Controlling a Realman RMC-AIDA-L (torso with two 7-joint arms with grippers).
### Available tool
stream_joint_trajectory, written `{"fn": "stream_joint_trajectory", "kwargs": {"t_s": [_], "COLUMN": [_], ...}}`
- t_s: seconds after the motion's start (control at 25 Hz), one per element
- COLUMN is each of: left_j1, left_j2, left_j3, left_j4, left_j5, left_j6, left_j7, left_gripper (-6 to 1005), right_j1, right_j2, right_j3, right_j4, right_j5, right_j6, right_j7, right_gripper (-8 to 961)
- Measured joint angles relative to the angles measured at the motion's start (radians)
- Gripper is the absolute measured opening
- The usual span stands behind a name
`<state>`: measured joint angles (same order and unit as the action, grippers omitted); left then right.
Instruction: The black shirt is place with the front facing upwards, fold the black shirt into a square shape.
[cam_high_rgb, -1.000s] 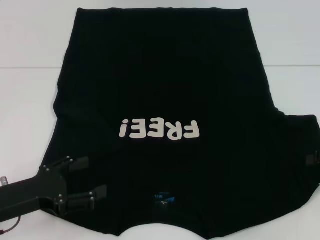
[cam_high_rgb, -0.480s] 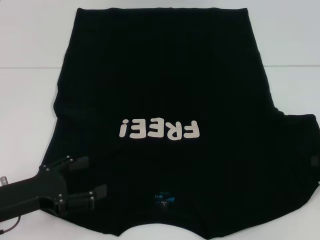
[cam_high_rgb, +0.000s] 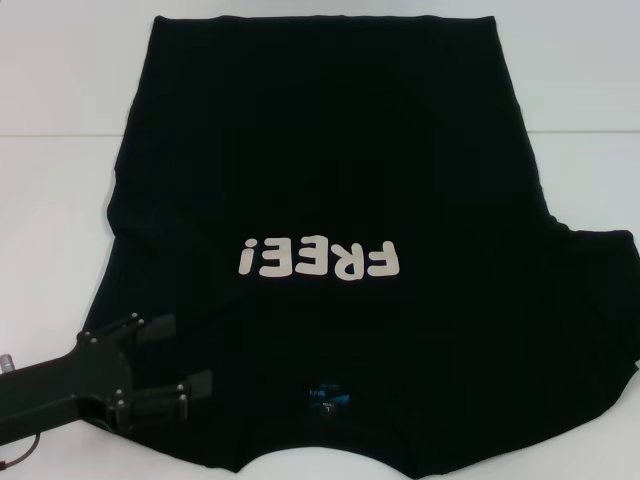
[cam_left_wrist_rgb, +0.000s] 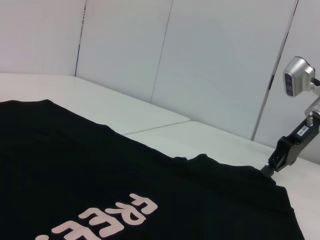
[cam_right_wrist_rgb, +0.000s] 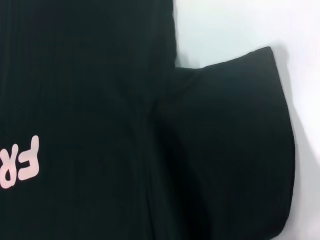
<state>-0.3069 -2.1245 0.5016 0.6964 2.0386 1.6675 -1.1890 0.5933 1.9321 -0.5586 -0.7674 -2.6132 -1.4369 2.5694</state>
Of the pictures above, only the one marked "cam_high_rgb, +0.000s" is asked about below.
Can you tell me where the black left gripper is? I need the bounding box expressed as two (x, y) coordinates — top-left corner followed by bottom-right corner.
(0, 312), (214, 432)

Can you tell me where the black shirt with FREE print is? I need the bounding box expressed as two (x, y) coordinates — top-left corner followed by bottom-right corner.
(77, 13), (640, 480)

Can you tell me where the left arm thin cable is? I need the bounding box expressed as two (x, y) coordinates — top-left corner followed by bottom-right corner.
(0, 432), (40, 457)

